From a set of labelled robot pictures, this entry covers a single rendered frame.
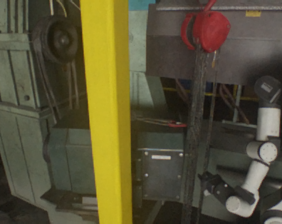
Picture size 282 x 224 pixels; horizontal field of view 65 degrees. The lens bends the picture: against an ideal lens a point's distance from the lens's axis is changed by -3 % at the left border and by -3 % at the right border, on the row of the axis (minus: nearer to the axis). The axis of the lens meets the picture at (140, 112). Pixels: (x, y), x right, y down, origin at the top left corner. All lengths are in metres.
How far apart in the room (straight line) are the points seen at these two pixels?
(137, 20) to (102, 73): 1.07
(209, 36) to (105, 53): 0.46
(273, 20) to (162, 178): 1.06
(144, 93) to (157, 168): 0.68
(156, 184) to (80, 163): 0.43
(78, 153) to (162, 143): 0.45
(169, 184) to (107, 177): 0.57
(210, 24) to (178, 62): 0.64
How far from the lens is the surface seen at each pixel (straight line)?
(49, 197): 1.72
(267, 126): 1.08
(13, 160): 2.05
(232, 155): 1.63
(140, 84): 1.72
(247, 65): 1.48
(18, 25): 1.61
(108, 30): 0.61
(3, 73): 1.82
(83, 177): 1.36
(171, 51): 1.54
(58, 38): 1.48
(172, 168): 1.23
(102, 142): 0.72
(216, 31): 0.96
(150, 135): 1.20
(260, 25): 1.48
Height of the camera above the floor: 1.37
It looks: 21 degrees down
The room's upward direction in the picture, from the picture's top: straight up
